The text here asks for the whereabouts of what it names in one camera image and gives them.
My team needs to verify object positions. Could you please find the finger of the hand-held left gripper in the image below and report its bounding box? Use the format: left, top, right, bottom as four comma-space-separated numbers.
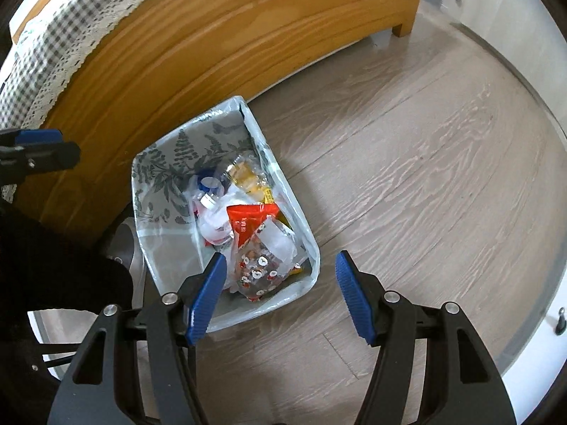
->
0, 129, 63, 148
0, 142, 81, 173

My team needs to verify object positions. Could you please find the fern print trash bin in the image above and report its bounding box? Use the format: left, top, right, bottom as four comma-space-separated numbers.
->
130, 95, 320, 334

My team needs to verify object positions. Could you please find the red and clear candy bag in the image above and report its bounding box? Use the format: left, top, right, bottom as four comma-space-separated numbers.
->
226, 204, 302, 302

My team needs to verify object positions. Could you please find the brown checkered blanket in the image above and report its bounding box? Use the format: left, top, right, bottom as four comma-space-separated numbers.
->
0, 0, 171, 202

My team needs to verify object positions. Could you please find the orange drink plastic bottle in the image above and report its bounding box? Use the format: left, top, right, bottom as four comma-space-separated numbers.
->
226, 155, 271, 200

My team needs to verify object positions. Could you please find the wooden bed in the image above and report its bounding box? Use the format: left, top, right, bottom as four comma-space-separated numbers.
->
11, 0, 428, 249

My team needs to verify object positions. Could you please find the blue cap plastic bottle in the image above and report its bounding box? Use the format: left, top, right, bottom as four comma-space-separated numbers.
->
195, 176, 226, 196

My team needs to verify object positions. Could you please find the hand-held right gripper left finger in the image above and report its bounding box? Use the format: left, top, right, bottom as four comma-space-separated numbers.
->
48, 252, 228, 425

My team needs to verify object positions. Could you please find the clear plastic wrap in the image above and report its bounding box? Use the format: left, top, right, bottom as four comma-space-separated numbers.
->
257, 221, 297, 266

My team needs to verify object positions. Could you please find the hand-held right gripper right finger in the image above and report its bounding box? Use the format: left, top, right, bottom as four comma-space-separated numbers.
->
335, 250, 518, 425

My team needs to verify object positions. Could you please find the pink label plastic bottle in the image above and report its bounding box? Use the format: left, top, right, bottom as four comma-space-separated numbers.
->
197, 192, 233, 246

